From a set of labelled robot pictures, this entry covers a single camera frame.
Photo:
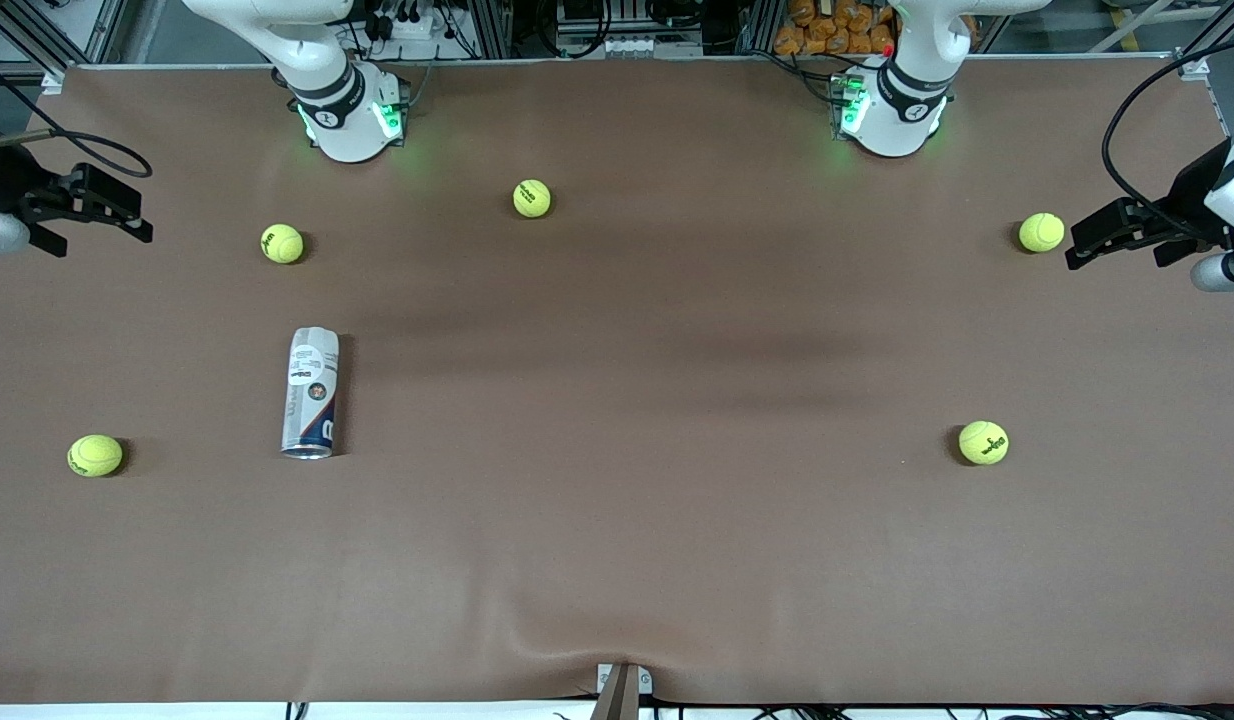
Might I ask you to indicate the aluminium frame strut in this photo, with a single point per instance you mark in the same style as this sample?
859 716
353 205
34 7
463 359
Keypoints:
492 25
757 25

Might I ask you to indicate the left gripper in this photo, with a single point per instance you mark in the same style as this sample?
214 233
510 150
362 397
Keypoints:
1189 196

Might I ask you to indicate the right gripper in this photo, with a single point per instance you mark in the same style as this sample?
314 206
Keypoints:
9 180

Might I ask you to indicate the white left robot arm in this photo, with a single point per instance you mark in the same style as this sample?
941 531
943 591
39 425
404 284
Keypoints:
897 125

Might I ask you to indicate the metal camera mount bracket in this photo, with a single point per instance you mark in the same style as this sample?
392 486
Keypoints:
622 690

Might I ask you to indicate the orange bagged items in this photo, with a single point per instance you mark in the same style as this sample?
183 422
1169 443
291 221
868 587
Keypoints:
837 28

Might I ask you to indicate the clear tennis ball can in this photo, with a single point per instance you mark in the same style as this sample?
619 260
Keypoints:
310 400

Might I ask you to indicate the white power strip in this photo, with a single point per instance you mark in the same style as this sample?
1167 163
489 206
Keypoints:
397 28

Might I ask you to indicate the metal corner bracket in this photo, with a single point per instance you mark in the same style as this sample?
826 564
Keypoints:
53 82
1195 66

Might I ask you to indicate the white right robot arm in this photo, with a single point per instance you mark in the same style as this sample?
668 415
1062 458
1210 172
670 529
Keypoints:
347 130

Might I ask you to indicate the brown table mat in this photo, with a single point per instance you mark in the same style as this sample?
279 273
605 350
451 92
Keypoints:
617 550

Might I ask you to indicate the white connector block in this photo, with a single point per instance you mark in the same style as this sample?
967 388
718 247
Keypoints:
629 45

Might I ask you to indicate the yellow tennis ball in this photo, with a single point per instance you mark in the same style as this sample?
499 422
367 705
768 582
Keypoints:
532 198
983 442
95 455
1041 232
282 243

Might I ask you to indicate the green lit base box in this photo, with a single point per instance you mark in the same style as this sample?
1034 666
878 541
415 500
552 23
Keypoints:
849 105
389 115

